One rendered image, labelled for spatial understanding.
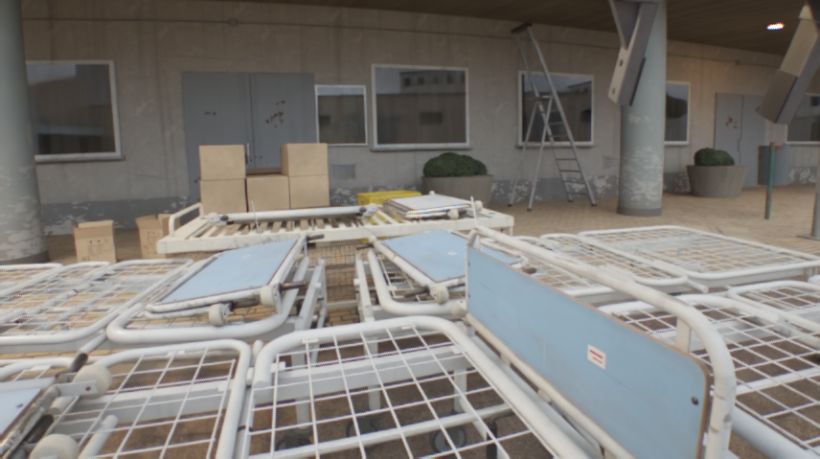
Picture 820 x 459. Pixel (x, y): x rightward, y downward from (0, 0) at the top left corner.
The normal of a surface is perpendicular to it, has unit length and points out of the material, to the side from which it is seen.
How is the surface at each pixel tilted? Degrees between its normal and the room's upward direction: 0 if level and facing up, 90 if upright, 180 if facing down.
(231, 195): 90
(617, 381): 90
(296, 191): 90
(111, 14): 90
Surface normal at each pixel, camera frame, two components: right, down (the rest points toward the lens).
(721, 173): -0.46, 0.31
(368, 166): 0.29, 0.11
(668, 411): -0.96, 0.06
